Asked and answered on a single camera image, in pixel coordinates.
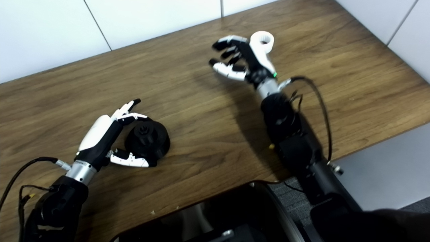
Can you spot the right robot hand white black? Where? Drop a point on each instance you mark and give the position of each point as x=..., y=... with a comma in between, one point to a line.
x=253, y=64

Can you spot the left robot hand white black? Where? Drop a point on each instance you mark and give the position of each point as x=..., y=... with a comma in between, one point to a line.
x=99, y=134

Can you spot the round black part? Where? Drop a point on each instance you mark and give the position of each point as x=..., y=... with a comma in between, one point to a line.
x=154, y=141

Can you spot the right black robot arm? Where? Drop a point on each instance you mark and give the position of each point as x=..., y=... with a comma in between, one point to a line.
x=295, y=148

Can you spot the glossy black robot torso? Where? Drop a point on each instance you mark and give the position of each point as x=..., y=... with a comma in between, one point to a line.
x=228, y=215

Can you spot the white side panel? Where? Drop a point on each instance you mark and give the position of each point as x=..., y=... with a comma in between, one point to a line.
x=379, y=168

